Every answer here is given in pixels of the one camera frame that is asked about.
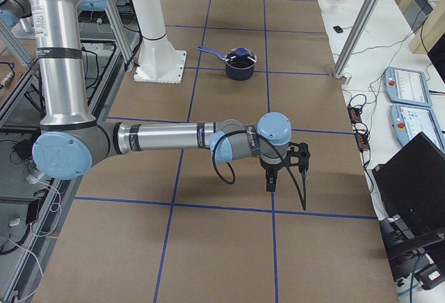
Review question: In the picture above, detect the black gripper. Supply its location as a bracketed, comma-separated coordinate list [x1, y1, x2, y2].
[260, 154, 283, 192]

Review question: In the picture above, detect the upper blue teach pendant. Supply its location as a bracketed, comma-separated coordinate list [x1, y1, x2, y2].
[382, 67, 432, 108]

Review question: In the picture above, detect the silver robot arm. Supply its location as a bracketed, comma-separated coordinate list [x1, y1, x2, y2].
[1, 0, 35, 35]
[29, 0, 291, 192]

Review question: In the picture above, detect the aluminium frame post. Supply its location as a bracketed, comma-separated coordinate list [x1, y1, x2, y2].
[333, 0, 379, 85]

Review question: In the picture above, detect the black laptop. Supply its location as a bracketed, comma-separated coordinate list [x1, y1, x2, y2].
[372, 132, 444, 230]

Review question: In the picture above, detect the lower blue teach pendant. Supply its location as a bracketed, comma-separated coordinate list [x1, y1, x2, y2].
[390, 104, 444, 151]

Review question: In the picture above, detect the dark blue saucepan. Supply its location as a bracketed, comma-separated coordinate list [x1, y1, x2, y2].
[196, 46, 257, 81]

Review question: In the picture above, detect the white camera stand pillar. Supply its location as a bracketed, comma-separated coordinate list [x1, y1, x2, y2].
[132, 0, 186, 84]

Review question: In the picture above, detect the blue teach pendant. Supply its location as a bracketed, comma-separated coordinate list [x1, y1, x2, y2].
[382, 67, 432, 108]
[390, 104, 444, 151]

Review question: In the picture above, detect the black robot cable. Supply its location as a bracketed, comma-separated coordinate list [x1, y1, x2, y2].
[212, 127, 258, 185]

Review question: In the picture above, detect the small black square device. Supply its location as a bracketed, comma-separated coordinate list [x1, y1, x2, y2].
[333, 26, 343, 33]

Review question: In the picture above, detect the orange black cable adapter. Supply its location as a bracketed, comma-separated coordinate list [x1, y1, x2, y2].
[348, 107, 362, 124]

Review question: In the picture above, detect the glass pot lid blue knob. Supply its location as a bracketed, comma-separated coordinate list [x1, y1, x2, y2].
[225, 47, 257, 65]

